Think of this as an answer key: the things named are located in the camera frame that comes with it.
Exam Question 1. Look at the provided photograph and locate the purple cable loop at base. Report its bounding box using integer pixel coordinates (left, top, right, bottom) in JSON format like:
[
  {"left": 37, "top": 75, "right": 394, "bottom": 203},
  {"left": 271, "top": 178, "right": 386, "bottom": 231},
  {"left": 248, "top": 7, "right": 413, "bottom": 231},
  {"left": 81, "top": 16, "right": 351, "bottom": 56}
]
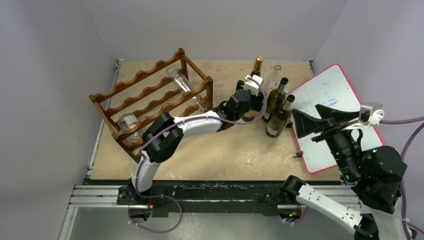
[{"left": 127, "top": 193, "right": 185, "bottom": 233}]

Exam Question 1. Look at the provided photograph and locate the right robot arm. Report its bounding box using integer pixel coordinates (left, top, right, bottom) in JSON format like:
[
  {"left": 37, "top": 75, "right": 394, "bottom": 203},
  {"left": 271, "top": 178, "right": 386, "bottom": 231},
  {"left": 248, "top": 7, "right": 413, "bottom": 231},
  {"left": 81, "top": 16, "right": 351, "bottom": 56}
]
[{"left": 280, "top": 103, "right": 417, "bottom": 240}]

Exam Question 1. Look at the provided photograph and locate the clear glass wine bottle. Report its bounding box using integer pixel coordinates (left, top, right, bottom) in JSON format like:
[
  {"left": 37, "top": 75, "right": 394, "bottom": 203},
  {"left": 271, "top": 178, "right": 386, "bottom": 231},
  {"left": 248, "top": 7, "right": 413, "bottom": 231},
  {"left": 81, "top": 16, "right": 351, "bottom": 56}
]
[{"left": 264, "top": 64, "right": 282, "bottom": 95}]

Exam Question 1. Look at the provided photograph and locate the pink-framed whiteboard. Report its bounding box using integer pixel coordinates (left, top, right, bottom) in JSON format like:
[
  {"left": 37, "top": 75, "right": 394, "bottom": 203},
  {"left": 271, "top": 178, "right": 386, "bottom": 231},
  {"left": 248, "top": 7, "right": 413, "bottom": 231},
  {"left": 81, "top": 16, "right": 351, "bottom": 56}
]
[{"left": 286, "top": 63, "right": 386, "bottom": 174}]

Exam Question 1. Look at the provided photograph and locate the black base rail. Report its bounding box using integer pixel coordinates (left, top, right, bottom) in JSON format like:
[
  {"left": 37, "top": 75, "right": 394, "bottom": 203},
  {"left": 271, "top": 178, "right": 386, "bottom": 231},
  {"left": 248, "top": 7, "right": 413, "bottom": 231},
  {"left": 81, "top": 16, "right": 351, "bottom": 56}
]
[{"left": 67, "top": 178, "right": 360, "bottom": 218}]

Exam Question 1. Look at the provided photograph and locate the short clear glass in rack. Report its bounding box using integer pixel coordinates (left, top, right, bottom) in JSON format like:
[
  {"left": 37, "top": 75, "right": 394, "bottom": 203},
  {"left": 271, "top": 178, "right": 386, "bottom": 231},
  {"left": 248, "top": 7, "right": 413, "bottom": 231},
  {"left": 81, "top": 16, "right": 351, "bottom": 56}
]
[{"left": 117, "top": 113, "right": 142, "bottom": 144}]

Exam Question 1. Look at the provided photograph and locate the black whiteboard clip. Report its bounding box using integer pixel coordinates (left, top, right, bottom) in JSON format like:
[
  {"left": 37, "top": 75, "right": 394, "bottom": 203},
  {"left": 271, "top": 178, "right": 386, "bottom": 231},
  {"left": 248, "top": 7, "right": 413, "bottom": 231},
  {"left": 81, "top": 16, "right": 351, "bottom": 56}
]
[{"left": 292, "top": 151, "right": 304, "bottom": 158}]

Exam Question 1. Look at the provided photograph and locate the dark green bottle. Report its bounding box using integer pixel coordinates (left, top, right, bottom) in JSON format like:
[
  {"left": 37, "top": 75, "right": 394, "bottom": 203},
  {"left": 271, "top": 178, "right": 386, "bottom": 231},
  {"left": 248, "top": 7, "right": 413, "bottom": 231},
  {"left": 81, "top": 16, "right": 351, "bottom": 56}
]
[{"left": 262, "top": 77, "right": 289, "bottom": 123}]

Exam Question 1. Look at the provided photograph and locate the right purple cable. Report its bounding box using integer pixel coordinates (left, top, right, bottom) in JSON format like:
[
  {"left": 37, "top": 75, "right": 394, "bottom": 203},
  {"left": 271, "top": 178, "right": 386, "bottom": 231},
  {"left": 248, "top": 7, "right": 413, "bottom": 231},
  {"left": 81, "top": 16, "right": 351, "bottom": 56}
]
[{"left": 379, "top": 115, "right": 424, "bottom": 240}]

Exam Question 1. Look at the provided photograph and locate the wooden wine rack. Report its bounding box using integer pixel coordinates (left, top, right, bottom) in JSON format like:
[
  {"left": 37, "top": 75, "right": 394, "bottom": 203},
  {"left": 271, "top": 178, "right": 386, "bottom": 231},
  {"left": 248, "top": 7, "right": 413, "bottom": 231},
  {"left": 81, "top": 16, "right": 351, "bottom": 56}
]
[{"left": 89, "top": 48, "right": 214, "bottom": 163}]

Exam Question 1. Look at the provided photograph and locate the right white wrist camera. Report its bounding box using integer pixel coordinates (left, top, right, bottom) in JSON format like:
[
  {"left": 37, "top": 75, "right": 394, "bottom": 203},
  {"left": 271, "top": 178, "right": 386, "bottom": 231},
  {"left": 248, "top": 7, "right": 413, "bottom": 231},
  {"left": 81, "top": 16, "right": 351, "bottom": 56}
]
[{"left": 344, "top": 102, "right": 385, "bottom": 130}]

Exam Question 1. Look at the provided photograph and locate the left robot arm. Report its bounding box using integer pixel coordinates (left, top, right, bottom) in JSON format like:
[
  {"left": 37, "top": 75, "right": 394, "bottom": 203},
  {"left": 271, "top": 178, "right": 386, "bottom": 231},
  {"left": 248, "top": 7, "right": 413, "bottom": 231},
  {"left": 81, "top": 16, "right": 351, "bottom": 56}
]
[{"left": 129, "top": 75, "right": 267, "bottom": 205}]

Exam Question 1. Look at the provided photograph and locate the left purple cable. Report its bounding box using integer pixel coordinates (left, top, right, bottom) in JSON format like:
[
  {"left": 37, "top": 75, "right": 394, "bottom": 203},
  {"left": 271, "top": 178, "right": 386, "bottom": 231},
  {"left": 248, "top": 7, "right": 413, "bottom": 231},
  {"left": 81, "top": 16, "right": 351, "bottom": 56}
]
[{"left": 135, "top": 76, "right": 269, "bottom": 200}]

